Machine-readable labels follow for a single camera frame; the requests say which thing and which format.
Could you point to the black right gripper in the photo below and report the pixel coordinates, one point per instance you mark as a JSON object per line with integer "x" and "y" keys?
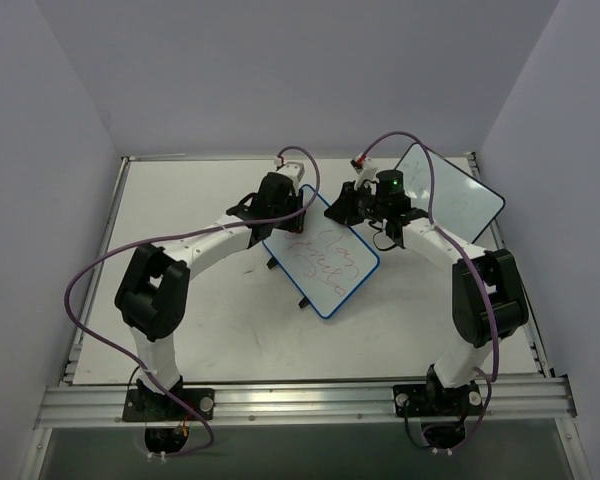
{"x": 344, "y": 205}

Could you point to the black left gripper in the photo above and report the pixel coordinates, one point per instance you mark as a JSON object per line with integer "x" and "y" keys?
{"x": 294, "y": 209}

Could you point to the blue-framed whiteboard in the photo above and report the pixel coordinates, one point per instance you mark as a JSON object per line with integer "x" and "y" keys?
{"x": 327, "y": 262}

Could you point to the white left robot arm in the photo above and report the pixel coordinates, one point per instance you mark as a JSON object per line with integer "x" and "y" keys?
{"x": 153, "y": 293}

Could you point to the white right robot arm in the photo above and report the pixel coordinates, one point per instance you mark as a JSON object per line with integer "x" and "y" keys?
{"x": 487, "y": 303}

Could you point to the black-framed whiteboard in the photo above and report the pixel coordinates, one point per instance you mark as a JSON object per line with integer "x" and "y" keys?
{"x": 462, "y": 204}

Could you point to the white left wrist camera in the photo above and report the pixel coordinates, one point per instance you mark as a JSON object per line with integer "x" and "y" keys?
{"x": 293, "y": 170}

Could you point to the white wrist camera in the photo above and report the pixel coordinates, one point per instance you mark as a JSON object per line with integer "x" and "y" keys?
{"x": 293, "y": 170}
{"x": 365, "y": 169}

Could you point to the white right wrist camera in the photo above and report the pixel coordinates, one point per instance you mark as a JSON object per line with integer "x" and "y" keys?
{"x": 365, "y": 169}

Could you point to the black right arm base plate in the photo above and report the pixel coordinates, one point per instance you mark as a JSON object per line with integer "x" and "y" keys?
{"x": 418, "y": 400}

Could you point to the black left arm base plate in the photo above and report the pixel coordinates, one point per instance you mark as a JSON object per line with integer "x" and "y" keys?
{"x": 143, "y": 405}

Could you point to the aluminium front rail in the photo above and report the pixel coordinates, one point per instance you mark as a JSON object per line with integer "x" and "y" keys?
{"x": 516, "y": 397}

